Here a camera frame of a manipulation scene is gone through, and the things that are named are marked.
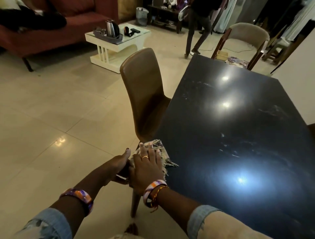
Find person's right hand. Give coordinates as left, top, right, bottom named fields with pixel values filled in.
left=128, top=142, right=165, bottom=196

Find person's left hand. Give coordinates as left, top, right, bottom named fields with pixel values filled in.
left=103, top=147, right=132, bottom=185

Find striped cloth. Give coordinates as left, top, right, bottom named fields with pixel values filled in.
left=130, top=139, right=179, bottom=175

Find floral placemat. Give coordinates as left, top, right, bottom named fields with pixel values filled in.
left=225, top=56, right=249, bottom=69

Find person's right forearm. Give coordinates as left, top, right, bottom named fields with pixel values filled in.
left=157, top=187, right=274, bottom=239

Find person's left forearm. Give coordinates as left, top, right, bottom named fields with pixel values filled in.
left=12, top=170, right=116, bottom=239

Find person's left foot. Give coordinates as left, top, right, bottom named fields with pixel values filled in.
left=124, top=223, right=139, bottom=236

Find person's floral cream garment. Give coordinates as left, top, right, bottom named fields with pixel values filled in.
left=108, top=232, right=146, bottom=239

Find white purple bangle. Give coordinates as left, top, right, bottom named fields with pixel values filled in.
left=142, top=180, right=168, bottom=208

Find orange purple bangle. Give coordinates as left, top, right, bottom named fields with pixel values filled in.
left=59, top=188, right=94, bottom=217

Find black table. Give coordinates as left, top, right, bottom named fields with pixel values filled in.
left=130, top=54, right=315, bottom=239

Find white coffee table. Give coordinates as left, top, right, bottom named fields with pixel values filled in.
left=85, top=23, right=151, bottom=74

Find grey tray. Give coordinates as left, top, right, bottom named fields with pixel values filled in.
left=93, top=27, right=123, bottom=45

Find steel electric kettle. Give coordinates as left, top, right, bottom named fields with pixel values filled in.
left=106, top=19, right=120, bottom=38

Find red sofa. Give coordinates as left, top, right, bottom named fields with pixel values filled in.
left=0, top=0, right=120, bottom=72

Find grey bin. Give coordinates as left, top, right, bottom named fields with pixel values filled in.
left=136, top=7, right=149, bottom=27

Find brown wooden board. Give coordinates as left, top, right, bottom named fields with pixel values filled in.
left=118, top=0, right=143, bottom=23

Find dark low table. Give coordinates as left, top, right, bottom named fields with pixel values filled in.
left=147, top=4, right=184, bottom=34

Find wooden beige armchair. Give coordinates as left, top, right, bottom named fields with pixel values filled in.
left=211, top=22, right=270, bottom=71

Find light curtain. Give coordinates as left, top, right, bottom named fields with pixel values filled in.
left=282, top=0, right=315, bottom=41
left=213, top=0, right=238, bottom=34

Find wooden stool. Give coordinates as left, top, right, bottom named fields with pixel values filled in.
left=262, top=37, right=297, bottom=65

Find red yellow thread bracelet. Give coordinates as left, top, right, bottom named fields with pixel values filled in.
left=150, top=185, right=170, bottom=213

